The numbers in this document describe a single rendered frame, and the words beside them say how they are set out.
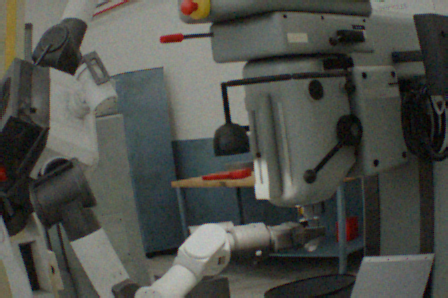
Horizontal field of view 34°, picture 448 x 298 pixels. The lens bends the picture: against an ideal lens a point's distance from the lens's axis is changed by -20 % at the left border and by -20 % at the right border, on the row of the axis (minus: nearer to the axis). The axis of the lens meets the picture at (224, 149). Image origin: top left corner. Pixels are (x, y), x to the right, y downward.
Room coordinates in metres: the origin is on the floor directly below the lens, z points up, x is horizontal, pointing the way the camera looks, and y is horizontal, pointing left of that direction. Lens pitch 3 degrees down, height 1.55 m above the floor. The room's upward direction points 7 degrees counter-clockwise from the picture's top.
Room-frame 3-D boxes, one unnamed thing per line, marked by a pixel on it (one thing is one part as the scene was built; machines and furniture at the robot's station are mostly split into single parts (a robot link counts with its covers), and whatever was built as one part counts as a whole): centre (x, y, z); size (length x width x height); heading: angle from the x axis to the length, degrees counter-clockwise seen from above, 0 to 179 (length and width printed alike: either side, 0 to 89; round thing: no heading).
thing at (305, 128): (1.93, -0.17, 1.47); 0.21 x 0.19 x 0.32; 38
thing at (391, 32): (2.24, -0.56, 1.66); 0.80 x 0.23 x 0.20; 128
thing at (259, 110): (1.86, -0.08, 1.45); 0.04 x 0.04 x 0.21; 38
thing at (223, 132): (1.81, -0.02, 1.47); 0.07 x 0.07 x 0.06
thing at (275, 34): (1.95, -0.20, 1.68); 0.34 x 0.24 x 0.10; 128
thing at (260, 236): (1.91, -0.08, 1.24); 0.13 x 0.12 x 0.10; 13
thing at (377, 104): (2.05, -0.32, 1.47); 0.24 x 0.19 x 0.26; 38
